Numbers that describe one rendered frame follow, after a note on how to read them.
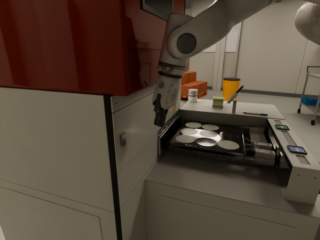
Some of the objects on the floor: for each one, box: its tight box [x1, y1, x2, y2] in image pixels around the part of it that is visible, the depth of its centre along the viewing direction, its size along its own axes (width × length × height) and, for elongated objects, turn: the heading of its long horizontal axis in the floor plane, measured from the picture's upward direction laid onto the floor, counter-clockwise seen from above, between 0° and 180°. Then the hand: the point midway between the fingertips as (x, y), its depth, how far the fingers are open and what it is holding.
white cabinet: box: [145, 180, 320, 240], centre depth 129 cm, size 64×96×82 cm, turn 161°
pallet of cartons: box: [180, 71, 208, 100], centre depth 608 cm, size 88×128×73 cm
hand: (160, 120), depth 65 cm, fingers closed
